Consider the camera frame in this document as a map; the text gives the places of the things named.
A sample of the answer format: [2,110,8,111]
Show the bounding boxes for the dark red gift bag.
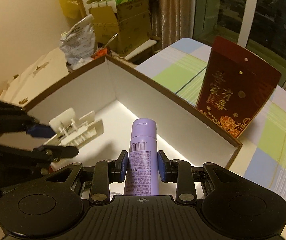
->
[195,35,282,139]

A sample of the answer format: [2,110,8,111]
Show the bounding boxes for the purple tube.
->
[123,118,160,196]

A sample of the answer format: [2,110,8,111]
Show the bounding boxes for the cream cloth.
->
[0,46,71,105]

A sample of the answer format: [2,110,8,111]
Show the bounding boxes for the metal spoon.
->
[103,33,120,49]

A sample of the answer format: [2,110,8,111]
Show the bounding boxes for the dark glass door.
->
[192,0,286,80]

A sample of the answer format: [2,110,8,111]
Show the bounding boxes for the crumpled printed bag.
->
[59,14,98,65]

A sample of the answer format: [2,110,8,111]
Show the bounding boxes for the beige curtain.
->
[129,0,196,52]

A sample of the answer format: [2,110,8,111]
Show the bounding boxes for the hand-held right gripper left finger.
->
[44,151,129,205]

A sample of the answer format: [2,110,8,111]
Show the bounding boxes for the white plastic clip holder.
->
[43,107,104,147]

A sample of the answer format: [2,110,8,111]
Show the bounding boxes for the brown box with white inside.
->
[20,54,243,195]

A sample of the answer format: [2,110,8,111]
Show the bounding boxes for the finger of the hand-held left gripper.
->
[0,141,80,176]
[0,95,54,140]

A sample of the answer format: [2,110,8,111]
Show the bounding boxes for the orange wrapper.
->
[92,47,108,60]

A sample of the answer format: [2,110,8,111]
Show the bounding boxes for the large cardboard box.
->
[115,0,152,57]

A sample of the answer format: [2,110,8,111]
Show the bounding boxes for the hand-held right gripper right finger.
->
[157,150,250,203]

